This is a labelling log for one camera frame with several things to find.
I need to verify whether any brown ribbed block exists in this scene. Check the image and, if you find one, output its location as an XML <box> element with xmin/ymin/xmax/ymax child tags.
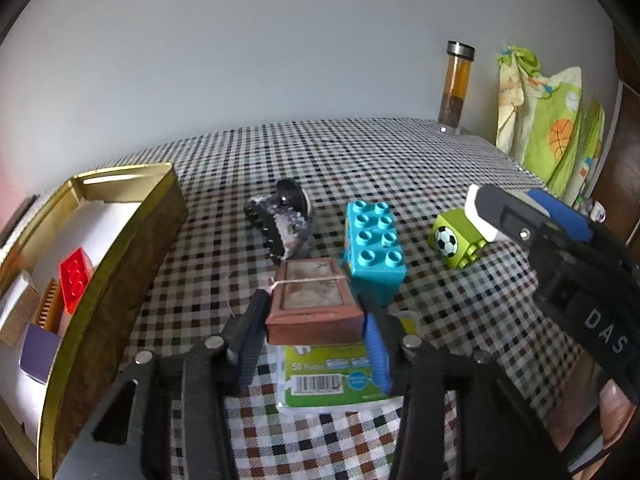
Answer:
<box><xmin>36</xmin><ymin>278</ymin><xmax>63</xmax><ymax>333</ymax></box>

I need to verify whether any beaded black hair claw clip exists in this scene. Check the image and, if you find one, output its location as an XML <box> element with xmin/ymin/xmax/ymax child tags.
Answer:
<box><xmin>244</xmin><ymin>195</ymin><xmax>313</xmax><ymax>261</ymax></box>

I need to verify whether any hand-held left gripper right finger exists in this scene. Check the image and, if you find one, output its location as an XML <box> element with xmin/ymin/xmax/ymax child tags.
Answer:
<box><xmin>361</xmin><ymin>301</ymin><xmax>571</xmax><ymax>480</ymax></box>

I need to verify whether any copper coloured box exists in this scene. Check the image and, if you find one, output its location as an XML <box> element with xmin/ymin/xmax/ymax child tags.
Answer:
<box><xmin>265</xmin><ymin>257</ymin><xmax>365</xmax><ymax>345</ymax></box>

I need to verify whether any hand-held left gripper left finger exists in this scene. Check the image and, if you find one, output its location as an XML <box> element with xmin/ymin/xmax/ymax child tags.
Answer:
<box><xmin>55</xmin><ymin>289</ymin><xmax>273</xmax><ymax>480</ymax></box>

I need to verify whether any white grey box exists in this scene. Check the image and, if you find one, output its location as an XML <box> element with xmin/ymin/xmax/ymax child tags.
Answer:
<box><xmin>464</xmin><ymin>184</ymin><xmax>548</xmax><ymax>242</ymax></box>

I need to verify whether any small purple box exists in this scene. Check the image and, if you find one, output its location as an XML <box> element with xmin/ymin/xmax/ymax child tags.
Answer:
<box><xmin>19</xmin><ymin>324</ymin><xmax>62</xmax><ymax>386</ymax></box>

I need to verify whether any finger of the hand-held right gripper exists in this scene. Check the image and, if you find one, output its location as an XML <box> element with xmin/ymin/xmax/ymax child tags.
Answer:
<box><xmin>472</xmin><ymin>184</ymin><xmax>551</xmax><ymax>256</ymax></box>
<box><xmin>527</xmin><ymin>187</ymin><xmax>631</xmax><ymax>267</ymax></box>

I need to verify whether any white box with kraft top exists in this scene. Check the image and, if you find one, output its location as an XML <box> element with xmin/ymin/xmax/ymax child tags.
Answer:
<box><xmin>0</xmin><ymin>270</ymin><xmax>41</xmax><ymax>347</ymax></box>

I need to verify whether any red toy brick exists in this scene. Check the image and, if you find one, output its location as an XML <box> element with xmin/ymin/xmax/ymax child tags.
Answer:
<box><xmin>59</xmin><ymin>247</ymin><xmax>95</xmax><ymax>316</ymax></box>

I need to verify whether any person's right hand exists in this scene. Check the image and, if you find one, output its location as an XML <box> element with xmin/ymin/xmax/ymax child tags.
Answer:
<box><xmin>594</xmin><ymin>381</ymin><xmax>640</xmax><ymax>461</ymax></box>

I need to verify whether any black round disc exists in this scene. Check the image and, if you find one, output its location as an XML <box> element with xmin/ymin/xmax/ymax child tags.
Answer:
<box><xmin>275</xmin><ymin>179</ymin><xmax>312</xmax><ymax>212</ymax></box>

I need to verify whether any glass bottle with metal cap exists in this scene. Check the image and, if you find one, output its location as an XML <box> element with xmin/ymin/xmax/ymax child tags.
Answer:
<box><xmin>438</xmin><ymin>40</ymin><xmax>476</xmax><ymax>135</ymax></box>

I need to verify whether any dark wooden cabinet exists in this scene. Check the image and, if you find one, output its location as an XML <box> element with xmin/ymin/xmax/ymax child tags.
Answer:
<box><xmin>585</xmin><ymin>10</ymin><xmax>640</xmax><ymax>241</ymax></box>

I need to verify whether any green toy brick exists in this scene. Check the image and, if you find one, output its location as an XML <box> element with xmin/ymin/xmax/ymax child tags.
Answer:
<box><xmin>431</xmin><ymin>208</ymin><xmax>488</xmax><ymax>271</ymax></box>

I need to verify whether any small white bottle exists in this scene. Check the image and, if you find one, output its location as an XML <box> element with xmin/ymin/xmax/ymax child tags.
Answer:
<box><xmin>575</xmin><ymin>195</ymin><xmax>608</xmax><ymax>223</ymax></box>

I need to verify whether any teal toy brick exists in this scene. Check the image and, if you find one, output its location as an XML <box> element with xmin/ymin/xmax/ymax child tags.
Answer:
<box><xmin>343</xmin><ymin>200</ymin><xmax>407</xmax><ymax>308</ymax></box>

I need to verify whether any green printed cloth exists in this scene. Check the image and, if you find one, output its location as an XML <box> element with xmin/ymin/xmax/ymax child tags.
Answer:
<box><xmin>496</xmin><ymin>46</ymin><xmax>606</xmax><ymax>206</ymax></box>

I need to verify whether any gold rectangular tin box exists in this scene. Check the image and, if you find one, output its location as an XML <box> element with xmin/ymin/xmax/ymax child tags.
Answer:
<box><xmin>0</xmin><ymin>162</ymin><xmax>190</xmax><ymax>478</ymax></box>

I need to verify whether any clear plastic box green label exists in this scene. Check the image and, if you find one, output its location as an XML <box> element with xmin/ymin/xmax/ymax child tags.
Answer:
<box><xmin>276</xmin><ymin>310</ymin><xmax>421</xmax><ymax>413</ymax></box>

